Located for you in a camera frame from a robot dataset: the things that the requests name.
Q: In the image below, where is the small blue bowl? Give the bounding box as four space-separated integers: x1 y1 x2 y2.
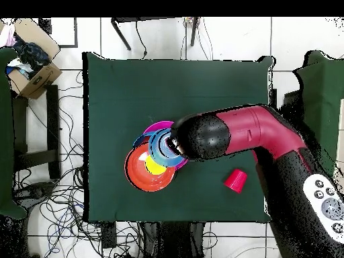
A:
148 128 189 168

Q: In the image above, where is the large pink bowl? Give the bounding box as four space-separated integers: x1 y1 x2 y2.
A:
142 120 189 171

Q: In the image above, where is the yellow cup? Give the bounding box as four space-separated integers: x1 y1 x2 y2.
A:
144 155 168 176

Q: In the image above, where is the large blue bowl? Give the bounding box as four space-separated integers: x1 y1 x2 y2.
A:
132 130 157 148

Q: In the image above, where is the large orange bowl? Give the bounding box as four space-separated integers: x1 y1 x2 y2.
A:
124 142 178 193

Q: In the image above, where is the red cup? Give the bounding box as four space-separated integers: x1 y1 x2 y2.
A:
223 168 249 194

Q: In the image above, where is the dark green tablecloth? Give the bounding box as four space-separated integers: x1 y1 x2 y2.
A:
81 51 275 224

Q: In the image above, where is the black power strip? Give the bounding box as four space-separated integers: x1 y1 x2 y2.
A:
101 221 118 249

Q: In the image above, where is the black bench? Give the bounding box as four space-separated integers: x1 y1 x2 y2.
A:
11 84 62 180

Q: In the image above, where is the black box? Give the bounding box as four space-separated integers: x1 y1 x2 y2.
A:
280 89 304 114

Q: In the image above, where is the cardboard box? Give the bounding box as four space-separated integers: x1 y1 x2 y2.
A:
5 17 63 100

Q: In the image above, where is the green cloth covered table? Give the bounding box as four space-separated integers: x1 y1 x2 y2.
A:
0 46 28 220
291 50 344 178

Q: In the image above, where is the beige board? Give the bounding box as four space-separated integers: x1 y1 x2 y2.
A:
335 98 344 186

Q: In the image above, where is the dark clothes bundle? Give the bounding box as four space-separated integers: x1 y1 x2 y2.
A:
11 33 51 79

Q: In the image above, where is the tangle of floor cables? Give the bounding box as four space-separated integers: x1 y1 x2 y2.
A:
11 69 143 258

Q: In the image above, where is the black metal table frame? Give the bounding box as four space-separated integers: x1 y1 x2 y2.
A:
110 16 201 52

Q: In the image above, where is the black pedestal leg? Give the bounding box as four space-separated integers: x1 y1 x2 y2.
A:
14 181 56 208

